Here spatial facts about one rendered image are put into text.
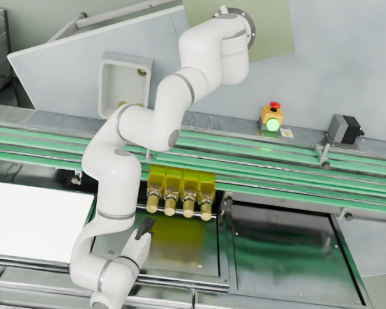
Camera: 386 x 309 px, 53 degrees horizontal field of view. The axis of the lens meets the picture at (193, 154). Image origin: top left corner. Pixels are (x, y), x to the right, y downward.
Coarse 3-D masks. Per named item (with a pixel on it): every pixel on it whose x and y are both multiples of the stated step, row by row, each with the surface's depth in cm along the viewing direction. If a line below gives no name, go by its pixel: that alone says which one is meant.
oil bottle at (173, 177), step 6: (168, 168) 135; (174, 168) 136; (180, 168) 136; (168, 174) 132; (174, 174) 133; (180, 174) 133; (168, 180) 129; (174, 180) 130; (180, 180) 131; (168, 186) 127; (174, 186) 127; (180, 186) 128; (168, 192) 126; (174, 192) 126
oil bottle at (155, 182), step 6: (150, 168) 134; (156, 168) 134; (162, 168) 134; (150, 174) 130; (156, 174) 131; (162, 174) 131; (150, 180) 127; (156, 180) 128; (162, 180) 129; (150, 186) 126; (156, 186) 126; (162, 186) 127; (150, 192) 126; (156, 192) 125; (162, 192) 128
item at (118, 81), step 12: (108, 60) 128; (108, 72) 137; (120, 72) 137; (132, 72) 137; (108, 84) 140; (120, 84) 140; (132, 84) 139; (144, 84) 139; (108, 96) 142; (120, 96) 142; (132, 96) 142; (144, 96) 142; (108, 108) 143
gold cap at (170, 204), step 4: (168, 200) 123; (172, 200) 123; (168, 204) 121; (172, 204) 122; (164, 208) 121; (168, 208) 120; (172, 208) 120; (164, 212) 121; (168, 212) 121; (172, 212) 121
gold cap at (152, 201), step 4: (152, 196) 123; (148, 200) 122; (152, 200) 121; (156, 200) 122; (148, 204) 120; (152, 204) 120; (156, 204) 121; (148, 208) 120; (152, 208) 120; (156, 208) 120; (152, 212) 121
